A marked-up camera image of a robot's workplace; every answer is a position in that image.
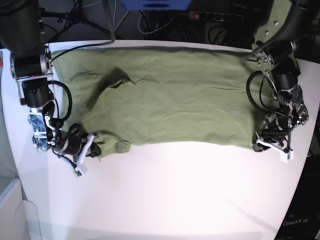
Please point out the green T-shirt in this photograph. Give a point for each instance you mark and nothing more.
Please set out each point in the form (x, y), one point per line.
(139, 96)

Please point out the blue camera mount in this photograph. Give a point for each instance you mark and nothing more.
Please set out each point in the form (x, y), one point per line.
(156, 4)

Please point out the black power strip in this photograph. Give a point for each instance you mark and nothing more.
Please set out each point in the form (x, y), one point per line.
(212, 17)

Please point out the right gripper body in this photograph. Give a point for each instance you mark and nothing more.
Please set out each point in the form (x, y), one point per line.
(69, 145)

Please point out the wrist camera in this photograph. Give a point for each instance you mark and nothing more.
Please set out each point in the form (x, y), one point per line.
(80, 170)
(285, 157)

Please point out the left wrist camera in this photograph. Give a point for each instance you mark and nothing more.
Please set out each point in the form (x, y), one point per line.
(285, 157)

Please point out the black OpenArm box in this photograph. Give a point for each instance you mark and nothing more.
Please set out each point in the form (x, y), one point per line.
(302, 220)

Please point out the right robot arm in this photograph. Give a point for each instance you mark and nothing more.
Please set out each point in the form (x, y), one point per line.
(31, 66)

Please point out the white bin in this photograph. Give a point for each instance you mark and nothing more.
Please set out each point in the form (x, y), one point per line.
(18, 217)

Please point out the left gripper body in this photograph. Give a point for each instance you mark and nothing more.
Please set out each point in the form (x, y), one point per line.
(276, 134)

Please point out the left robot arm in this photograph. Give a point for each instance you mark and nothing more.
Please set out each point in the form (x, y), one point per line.
(275, 41)

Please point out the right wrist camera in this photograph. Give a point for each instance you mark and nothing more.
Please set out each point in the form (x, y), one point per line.
(80, 170)

